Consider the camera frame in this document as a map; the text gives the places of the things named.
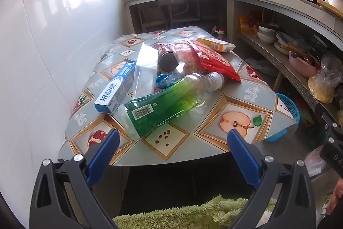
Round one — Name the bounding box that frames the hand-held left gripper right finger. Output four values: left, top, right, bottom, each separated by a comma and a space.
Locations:
226, 129, 318, 229

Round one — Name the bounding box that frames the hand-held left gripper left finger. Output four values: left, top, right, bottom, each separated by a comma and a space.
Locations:
29, 128, 121, 229

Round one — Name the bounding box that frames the blue plastic basket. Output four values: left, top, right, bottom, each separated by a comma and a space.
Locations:
265, 93, 301, 142

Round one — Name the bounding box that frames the blue white toothpaste box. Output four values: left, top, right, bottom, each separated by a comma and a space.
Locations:
94, 61, 137, 115

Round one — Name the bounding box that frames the green plastic bottle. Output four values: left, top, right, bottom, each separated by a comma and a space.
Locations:
118, 72, 224, 140

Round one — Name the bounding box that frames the blue wrapper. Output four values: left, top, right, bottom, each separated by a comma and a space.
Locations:
155, 72, 179, 90

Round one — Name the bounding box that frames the clear zip plastic bag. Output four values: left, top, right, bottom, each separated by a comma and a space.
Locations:
133, 42, 159, 101

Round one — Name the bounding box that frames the red snack bag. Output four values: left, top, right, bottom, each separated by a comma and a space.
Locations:
188, 40, 242, 82

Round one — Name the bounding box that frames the red drink can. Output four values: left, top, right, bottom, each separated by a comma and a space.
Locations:
157, 44, 179, 72

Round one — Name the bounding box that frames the crinkled clear plastic bag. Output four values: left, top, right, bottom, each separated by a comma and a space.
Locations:
171, 42, 212, 76

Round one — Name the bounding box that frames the yellow cardboard box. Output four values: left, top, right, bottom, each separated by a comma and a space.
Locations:
197, 37, 236, 54

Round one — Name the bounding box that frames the person's right hand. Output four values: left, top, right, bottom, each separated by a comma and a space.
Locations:
326, 178, 343, 216

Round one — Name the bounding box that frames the pink cloth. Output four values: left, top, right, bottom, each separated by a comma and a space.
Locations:
305, 148, 331, 179

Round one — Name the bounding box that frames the yellow filled bag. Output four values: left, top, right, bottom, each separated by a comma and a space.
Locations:
308, 75, 336, 104

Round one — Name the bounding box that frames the fruit print tablecloth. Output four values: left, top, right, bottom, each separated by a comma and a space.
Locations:
57, 26, 299, 166

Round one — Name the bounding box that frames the clear knotted plastic bag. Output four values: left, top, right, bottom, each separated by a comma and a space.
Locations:
320, 51, 343, 87

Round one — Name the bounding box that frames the pink plastic basin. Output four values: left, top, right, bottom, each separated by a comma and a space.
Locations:
289, 51, 320, 78

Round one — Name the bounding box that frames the green fuzzy cloth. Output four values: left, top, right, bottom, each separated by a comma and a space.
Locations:
113, 194, 276, 229

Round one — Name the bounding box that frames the stack of plates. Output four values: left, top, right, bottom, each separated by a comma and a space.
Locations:
274, 31, 294, 54

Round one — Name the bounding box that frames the stack of bowls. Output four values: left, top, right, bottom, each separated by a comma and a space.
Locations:
257, 24, 278, 43

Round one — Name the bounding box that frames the yellow orange packet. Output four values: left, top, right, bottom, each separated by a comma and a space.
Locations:
239, 14, 251, 32

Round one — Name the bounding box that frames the wooden cutting board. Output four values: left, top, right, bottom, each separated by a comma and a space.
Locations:
317, 0, 343, 15

